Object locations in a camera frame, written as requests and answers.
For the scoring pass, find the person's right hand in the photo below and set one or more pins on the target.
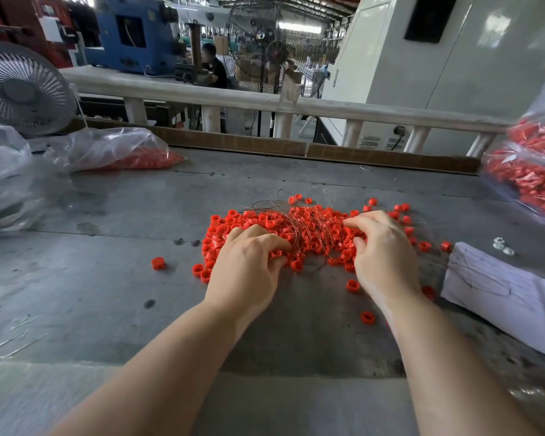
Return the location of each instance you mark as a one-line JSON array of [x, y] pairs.
[[386, 258]]

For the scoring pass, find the person's left hand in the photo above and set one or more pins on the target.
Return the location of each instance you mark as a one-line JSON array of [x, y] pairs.
[[245, 272]]

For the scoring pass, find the pile of red plastic rings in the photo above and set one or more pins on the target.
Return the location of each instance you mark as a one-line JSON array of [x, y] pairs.
[[313, 229]]

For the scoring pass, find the lone red ring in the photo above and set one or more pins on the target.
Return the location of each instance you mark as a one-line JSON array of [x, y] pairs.
[[158, 263]]

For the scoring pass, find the person's left forearm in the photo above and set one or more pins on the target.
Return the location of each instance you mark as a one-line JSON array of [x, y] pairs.
[[159, 377]]

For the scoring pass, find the person's right forearm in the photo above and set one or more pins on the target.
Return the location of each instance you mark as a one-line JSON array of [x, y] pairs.
[[459, 372]]

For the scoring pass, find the small clear plastic piece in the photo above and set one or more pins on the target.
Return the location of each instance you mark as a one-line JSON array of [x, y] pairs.
[[509, 251], [499, 242]]

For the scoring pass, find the white paper sheet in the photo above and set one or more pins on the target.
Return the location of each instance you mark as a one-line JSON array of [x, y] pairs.
[[501, 299]]

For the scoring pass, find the brown wooden board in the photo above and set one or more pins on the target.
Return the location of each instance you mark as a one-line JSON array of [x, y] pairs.
[[254, 143]]

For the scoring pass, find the large clear bag red pieces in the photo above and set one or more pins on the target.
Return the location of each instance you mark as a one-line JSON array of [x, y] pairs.
[[525, 168]]

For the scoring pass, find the white metal railing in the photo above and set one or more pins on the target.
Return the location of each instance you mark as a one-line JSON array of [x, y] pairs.
[[211, 93]]

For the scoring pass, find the clear bag with red pieces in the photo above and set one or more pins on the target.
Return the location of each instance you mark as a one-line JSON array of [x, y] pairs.
[[104, 149]]

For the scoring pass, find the large grey machine cabinet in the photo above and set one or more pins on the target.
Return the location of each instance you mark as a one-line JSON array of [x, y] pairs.
[[492, 63]]

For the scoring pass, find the blue industrial machine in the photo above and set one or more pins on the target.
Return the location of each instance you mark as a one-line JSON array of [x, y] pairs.
[[150, 48]]

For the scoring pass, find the crumpled clear plastic bag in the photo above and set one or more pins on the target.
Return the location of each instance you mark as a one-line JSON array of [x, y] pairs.
[[0, 177]]

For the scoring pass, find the white desk fan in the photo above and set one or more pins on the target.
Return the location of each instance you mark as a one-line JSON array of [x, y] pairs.
[[20, 89]]

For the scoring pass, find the red industrial machine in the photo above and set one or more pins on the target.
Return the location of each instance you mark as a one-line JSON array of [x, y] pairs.
[[20, 22]]

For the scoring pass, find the black pedestal fan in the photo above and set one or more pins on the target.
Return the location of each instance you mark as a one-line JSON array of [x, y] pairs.
[[276, 55]]

